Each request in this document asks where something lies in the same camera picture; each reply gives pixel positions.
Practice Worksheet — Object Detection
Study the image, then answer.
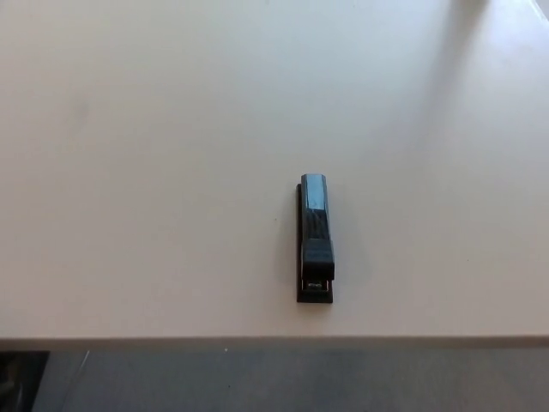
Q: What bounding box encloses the black desk stapler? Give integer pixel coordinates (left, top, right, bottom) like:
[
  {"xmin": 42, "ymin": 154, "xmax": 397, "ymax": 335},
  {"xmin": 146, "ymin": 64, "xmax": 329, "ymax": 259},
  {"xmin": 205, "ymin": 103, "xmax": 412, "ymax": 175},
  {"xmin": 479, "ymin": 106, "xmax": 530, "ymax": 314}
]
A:
[{"xmin": 294, "ymin": 173, "xmax": 335, "ymax": 305}]

